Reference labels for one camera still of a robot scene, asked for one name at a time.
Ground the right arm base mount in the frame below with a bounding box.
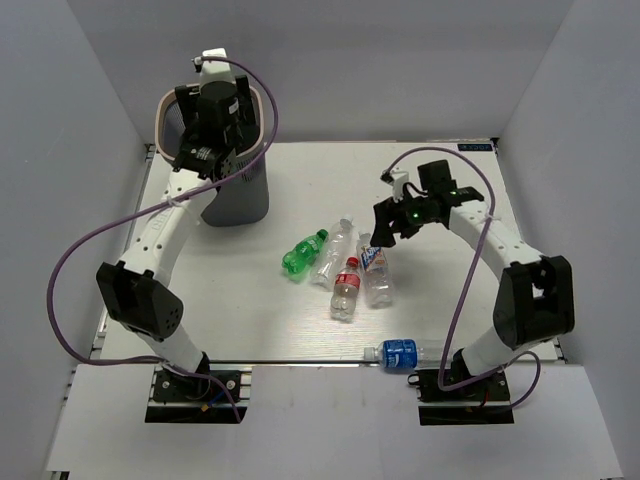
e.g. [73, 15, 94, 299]
[407, 369, 514, 426]

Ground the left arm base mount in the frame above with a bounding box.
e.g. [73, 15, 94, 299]
[145, 367, 251, 425]

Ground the grey bin with beige rim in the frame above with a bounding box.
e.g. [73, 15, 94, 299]
[155, 84, 269, 227]

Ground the clear bottle red label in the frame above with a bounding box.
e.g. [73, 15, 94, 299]
[330, 257, 361, 322]

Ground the blue table corner label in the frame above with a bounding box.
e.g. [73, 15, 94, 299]
[457, 143, 493, 152]

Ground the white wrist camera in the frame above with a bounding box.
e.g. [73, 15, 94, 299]
[192, 48, 235, 91]
[380, 169, 410, 203]

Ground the clear bottle with white cap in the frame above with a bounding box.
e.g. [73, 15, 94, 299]
[310, 214, 354, 291]

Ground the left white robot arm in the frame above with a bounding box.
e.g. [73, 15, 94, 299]
[96, 73, 269, 399]

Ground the green bottle with green cap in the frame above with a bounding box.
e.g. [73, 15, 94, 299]
[281, 229, 328, 281]

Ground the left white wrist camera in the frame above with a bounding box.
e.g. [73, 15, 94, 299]
[192, 48, 235, 91]

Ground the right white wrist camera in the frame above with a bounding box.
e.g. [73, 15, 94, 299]
[380, 169, 410, 203]

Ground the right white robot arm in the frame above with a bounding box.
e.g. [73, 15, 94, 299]
[371, 160, 575, 399]

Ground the clear bottle blue white label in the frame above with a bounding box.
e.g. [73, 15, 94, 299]
[356, 232, 394, 309]

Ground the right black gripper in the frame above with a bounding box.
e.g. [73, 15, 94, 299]
[370, 188, 433, 248]

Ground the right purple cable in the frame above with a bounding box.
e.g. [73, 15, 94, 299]
[382, 146, 542, 410]

